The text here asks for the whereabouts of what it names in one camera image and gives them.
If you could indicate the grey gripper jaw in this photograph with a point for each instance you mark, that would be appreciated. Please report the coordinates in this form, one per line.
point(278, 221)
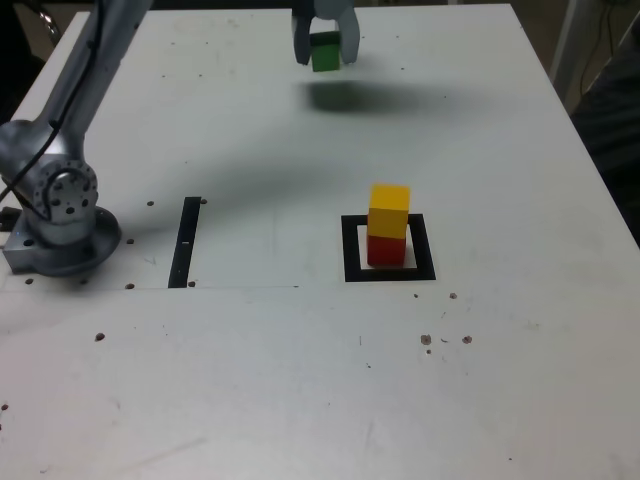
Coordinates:
point(301, 40)
point(350, 40)

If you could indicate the green cube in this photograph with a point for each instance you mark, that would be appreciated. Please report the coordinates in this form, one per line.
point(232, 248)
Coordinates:
point(325, 55)

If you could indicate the yellow cube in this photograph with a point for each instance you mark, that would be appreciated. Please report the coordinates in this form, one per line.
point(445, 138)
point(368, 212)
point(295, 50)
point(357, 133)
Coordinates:
point(387, 210)

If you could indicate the red cube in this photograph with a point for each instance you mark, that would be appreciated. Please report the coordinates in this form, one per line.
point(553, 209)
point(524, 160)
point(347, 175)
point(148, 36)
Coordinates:
point(385, 252)

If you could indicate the black tape square outline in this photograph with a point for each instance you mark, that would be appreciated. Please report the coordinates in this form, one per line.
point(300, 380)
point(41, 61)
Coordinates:
point(350, 250)

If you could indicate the black tape strip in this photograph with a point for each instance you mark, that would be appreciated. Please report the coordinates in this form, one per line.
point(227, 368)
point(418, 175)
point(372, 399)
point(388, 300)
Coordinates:
point(182, 240)

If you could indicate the person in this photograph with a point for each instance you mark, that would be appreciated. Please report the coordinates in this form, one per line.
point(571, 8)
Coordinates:
point(615, 125)

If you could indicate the white post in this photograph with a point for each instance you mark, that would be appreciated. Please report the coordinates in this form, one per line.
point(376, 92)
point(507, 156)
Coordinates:
point(565, 45)

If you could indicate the metal chair frame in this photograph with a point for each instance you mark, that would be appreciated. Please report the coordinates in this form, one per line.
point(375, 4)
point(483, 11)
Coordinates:
point(50, 25)

